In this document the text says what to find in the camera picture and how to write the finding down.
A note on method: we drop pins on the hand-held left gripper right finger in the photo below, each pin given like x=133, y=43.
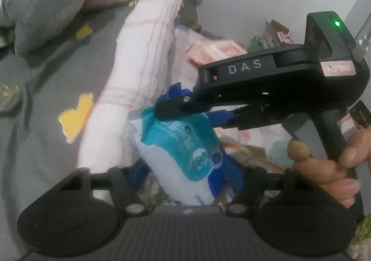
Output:
x=236, y=180

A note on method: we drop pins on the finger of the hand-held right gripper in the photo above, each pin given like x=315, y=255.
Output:
x=224, y=118
x=176, y=106

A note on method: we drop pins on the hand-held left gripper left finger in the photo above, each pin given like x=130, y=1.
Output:
x=137, y=175

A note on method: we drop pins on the blue and white tissue pack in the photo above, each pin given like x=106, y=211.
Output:
x=179, y=162

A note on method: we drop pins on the person's right hand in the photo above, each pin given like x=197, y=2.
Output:
x=330, y=180

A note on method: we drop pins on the green patterned blanket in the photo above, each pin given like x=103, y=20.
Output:
x=156, y=195

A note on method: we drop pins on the pink plaid mat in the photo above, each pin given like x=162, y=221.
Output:
x=260, y=140

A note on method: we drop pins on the pale green carton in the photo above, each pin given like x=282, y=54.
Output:
x=257, y=42

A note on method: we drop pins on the pink packet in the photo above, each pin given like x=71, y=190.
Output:
x=284, y=38

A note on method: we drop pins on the small open cardboard box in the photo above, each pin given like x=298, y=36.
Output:
x=275, y=27

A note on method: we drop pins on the red wet wipes pack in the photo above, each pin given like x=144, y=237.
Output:
x=214, y=52

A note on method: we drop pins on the white fringed blanket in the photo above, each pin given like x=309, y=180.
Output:
x=139, y=46

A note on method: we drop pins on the black snack bag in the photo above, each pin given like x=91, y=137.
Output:
x=361, y=116

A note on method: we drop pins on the grey bedside cabinet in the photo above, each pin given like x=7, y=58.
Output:
x=192, y=6

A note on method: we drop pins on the grey sheet yellow prints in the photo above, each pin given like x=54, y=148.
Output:
x=43, y=81

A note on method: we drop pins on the grey plush pillow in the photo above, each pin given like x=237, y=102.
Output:
x=43, y=9

